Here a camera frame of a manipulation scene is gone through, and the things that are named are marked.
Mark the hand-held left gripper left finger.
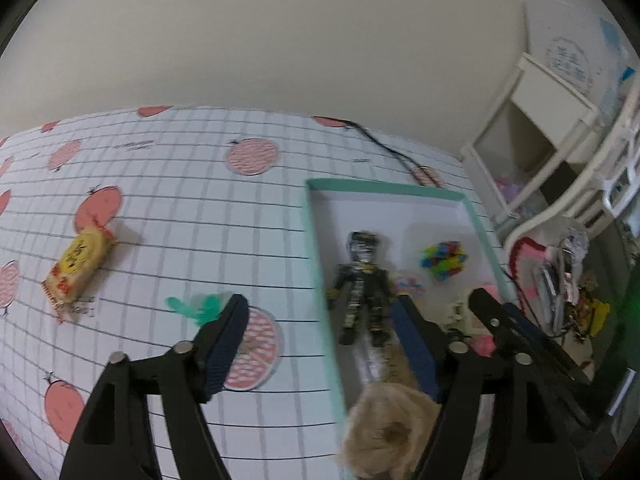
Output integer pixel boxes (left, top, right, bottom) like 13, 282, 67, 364
59, 293, 250, 480

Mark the white box with blue print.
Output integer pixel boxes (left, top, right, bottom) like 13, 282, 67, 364
524, 0, 633, 111

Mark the pink purple toy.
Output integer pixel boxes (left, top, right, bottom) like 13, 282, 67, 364
492, 175, 526, 206

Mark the tan plush toy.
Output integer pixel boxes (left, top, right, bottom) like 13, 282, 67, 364
336, 382, 443, 480

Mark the yellow snack packet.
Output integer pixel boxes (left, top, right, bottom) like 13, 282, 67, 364
41, 225, 118, 322

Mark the black cable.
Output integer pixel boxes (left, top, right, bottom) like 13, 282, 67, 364
342, 119, 438, 177

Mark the green plastic clip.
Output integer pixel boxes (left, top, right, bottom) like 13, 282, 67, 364
165, 294, 224, 328

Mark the cream hair claw clip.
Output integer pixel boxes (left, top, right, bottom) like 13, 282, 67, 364
440, 299, 475, 333

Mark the black action figure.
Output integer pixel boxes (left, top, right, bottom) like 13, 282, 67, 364
326, 230, 392, 348

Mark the small pastel toy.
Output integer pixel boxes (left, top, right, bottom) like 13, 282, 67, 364
394, 272, 427, 298

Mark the pink knitted item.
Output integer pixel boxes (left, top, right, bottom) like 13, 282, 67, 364
507, 236, 553, 321

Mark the silver foil packet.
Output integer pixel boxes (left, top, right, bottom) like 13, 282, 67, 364
555, 227, 592, 306

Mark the grid printed tablecloth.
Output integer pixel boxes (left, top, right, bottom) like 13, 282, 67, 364
0, 105, 501, 480

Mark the white tray with teal rim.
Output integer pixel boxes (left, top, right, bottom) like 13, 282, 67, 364
305, 178, 507, 480

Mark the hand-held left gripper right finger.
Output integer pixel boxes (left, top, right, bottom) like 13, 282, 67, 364
389, 294, 583, 480

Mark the white wooden furniture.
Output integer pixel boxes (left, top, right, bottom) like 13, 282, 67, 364
460, 52, 640, 256

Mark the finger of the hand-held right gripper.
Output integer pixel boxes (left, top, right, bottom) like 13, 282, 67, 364
504, 303, 595, 387
468, 286, 522, 356

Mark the yellow toy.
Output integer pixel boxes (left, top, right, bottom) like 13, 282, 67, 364
575, 299, 612, 338

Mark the colourful block toy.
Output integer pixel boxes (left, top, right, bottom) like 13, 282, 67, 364
420, 240, 471, 282

